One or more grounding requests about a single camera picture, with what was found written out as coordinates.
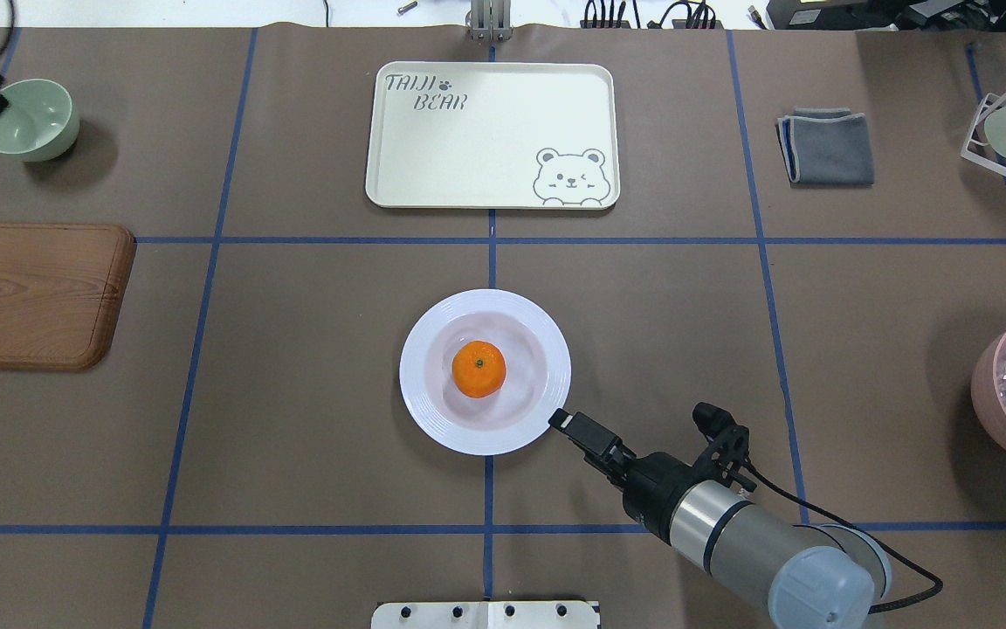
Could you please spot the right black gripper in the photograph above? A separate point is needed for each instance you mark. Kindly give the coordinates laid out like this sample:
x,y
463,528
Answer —
x,y
650,486

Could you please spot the white round plate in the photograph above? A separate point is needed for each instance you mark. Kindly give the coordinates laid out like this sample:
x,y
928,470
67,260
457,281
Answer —
x,y
539,372

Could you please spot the orange fruit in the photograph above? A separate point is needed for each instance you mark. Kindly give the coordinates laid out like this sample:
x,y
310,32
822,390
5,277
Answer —
x,y
478,369

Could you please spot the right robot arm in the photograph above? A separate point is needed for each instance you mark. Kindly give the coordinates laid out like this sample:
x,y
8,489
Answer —
x,y
801,576

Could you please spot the cream bear tray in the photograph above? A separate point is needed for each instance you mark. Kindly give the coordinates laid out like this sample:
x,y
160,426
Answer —
x,y
493,135

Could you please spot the green ceramic bowl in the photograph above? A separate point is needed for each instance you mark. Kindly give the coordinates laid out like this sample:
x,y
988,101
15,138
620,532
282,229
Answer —
x,y
40,122

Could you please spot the wooden cutting board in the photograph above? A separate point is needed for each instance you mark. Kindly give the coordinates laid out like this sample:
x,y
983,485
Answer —
x,y
61,291

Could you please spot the grey folded cloth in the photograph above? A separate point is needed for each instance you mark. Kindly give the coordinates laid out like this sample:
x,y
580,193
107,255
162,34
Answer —
x,y
827,147

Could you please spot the aluminium frame post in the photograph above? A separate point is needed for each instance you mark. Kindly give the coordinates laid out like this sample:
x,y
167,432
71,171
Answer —
x,y
490,20

